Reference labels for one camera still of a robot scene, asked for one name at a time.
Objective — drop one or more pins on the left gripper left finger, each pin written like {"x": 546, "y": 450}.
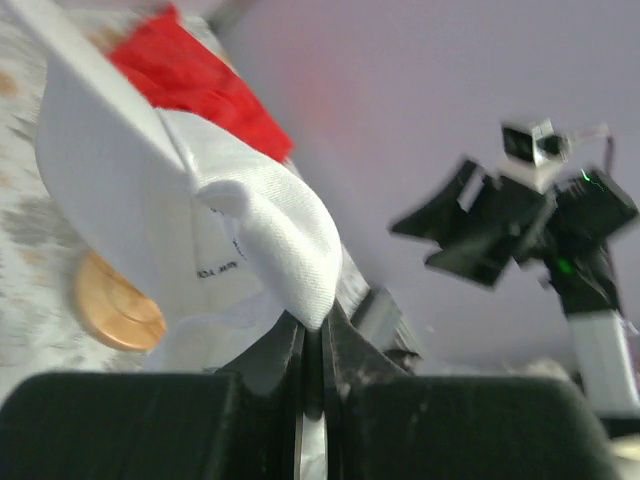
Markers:
{"x": 240, "y": 422}

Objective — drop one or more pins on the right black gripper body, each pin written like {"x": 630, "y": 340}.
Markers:
{"x": 511, "y": 207}

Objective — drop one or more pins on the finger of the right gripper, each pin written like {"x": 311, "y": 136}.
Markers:
{"x": 445, "y": 219}
{"x": 480, "y": 258}

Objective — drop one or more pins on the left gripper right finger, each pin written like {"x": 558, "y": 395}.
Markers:
{"x": 383, "y": 423}

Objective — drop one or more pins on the wooden hat stand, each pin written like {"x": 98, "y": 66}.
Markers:
{"x": 112, "y": 310}

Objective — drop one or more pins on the white cap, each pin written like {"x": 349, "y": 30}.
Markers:
{"x": 220, "y": 236}

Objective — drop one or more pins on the red cloth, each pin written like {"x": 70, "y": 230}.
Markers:
{"x": 174, "y": 70}

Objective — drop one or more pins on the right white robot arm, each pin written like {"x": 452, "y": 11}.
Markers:
{"x": 572, "y": 244}

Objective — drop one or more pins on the floral table mat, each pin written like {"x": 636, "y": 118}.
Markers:
{"x": 30, "y": 200}

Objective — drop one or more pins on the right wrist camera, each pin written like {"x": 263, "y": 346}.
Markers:
{"x": 534, "y": 153}

